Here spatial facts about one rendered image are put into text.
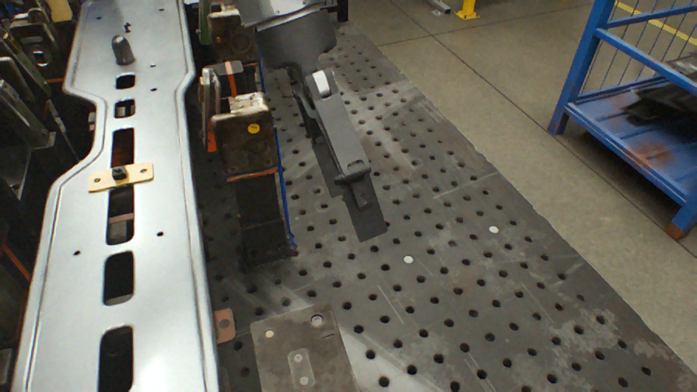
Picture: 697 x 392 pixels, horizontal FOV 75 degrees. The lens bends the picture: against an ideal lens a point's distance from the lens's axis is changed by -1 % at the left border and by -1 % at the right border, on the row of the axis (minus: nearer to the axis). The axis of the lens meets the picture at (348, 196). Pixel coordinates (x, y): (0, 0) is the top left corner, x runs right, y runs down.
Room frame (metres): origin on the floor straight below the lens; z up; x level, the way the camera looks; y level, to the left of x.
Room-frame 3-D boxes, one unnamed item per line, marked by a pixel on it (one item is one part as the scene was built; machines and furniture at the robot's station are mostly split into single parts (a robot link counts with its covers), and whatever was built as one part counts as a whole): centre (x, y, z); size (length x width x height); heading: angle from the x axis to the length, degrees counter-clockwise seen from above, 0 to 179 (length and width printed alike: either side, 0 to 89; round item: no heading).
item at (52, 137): (0.56, 0.46, 0.84); 0.04 x 0.03 x 0.29; 18
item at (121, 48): (0.79, 0.41, 1.02); 0.03 x 0.03 x 0.07
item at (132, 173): (0.46, 0.31, 1.01); 0.08 x 0.04 x 0.01; 108
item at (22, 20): (0.85, 0.61, 0.88); 0.07 x 0.06 x 0.35; 108
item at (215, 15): (0.91, 0.24, 0.87); 0.12 x 0.09 x 0.35; 108
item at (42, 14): (0.84, 0.58, 1.06); 0.03 x 0.01 x 0.03; 108
